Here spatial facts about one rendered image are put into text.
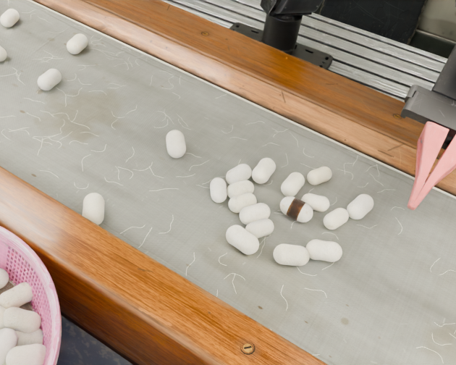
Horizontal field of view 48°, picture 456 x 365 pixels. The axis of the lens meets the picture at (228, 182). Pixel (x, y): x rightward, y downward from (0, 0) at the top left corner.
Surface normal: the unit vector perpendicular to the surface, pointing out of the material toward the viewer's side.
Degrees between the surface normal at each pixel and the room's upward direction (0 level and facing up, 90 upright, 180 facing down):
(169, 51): 45
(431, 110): 41
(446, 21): 89
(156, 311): 0
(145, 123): 0
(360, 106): 0
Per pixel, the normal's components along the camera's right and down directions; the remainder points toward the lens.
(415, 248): 0.13, -0.71
